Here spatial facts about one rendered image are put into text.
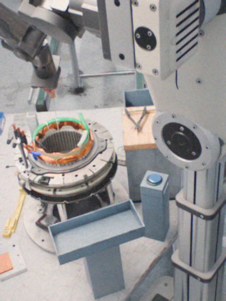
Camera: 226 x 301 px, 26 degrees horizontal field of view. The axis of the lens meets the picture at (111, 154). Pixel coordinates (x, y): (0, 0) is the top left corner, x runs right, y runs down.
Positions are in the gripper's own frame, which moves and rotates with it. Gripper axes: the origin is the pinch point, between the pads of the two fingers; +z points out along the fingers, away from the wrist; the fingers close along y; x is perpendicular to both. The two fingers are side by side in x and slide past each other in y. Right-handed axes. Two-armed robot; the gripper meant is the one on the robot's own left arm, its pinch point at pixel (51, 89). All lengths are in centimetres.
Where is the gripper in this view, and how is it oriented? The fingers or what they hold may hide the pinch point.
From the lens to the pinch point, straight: 139.3
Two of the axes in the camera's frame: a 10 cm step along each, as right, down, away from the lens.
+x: 9.9, 1.0, -1.2
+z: 0.6, 4.2, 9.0
